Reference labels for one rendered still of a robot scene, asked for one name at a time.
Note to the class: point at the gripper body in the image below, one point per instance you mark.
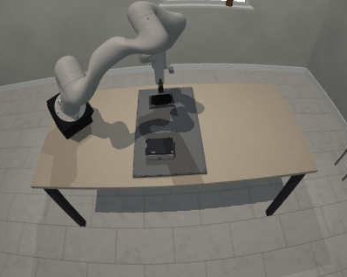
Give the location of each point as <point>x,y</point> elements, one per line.
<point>159,74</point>

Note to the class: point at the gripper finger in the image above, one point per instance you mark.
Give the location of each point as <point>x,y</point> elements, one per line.
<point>161,89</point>

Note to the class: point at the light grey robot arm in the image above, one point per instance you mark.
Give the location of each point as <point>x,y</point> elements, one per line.
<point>151,23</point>

